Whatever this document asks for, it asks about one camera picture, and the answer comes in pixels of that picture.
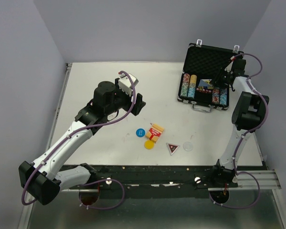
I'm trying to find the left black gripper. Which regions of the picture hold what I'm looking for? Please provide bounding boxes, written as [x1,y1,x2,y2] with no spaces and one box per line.
[105,78,146,115]

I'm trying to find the blue playing card deck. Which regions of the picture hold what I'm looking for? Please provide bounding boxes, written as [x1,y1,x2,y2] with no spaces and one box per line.
[198,79,214,90]

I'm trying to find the red playing card deck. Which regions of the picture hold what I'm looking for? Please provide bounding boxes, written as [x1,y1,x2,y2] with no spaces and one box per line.
[145,124,164,143]

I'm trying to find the yellow round button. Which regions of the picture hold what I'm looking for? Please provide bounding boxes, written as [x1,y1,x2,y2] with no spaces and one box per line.
[144,140,155,149]

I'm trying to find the blue poker chip stack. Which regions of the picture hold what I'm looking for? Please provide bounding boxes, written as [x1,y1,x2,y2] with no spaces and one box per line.
[187,86,196,99]

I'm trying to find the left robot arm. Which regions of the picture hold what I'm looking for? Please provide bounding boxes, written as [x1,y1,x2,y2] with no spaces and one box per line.
[19,76,146,206]

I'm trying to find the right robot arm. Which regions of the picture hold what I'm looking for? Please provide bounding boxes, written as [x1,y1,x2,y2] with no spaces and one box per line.
[210,53,269,187]

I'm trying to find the black poker chip case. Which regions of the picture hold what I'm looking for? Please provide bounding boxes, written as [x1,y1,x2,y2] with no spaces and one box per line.
[177,39,243,113]

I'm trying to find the yellow chip row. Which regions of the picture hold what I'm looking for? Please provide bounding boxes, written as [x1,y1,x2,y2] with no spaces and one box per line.
[190,74,197,87]

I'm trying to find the blue round button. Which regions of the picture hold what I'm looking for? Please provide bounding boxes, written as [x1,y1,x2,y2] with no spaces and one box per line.
[135,128,145,137]

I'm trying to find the red white chip row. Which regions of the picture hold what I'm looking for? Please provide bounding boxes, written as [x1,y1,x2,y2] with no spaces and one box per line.
[180,73,190,97]

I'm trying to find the triangular all-in marker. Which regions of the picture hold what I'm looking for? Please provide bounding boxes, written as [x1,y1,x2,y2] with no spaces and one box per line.
[166,143,180,156]

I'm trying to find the clear round button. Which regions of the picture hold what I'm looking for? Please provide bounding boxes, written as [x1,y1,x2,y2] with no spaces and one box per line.
[183,142,193,151]

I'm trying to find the right aluminium extrusion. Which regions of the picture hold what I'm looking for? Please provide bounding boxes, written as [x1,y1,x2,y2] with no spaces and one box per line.
[208,169,282,191]

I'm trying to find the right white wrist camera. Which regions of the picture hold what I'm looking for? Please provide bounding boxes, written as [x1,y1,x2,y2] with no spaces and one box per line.
[224,55,236,73]

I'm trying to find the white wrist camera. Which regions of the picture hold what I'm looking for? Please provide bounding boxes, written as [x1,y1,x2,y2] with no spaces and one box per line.
[224,55,236,73]
[118,73,139,96]

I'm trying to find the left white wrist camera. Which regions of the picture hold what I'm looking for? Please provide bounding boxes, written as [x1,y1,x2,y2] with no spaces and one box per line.
[118,73,139,96]

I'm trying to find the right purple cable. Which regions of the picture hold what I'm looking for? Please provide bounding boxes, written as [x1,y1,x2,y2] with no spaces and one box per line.
[208,52,270,209]

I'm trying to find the purple cable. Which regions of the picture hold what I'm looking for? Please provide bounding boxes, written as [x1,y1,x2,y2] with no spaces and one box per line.
[21,70,126,210]
[208,52,270,209]

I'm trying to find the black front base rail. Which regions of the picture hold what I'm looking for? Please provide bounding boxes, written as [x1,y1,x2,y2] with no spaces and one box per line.
[71,165,238,199]

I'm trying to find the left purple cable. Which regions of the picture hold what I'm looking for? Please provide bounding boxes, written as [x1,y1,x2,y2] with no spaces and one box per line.
[21,70,126,210]

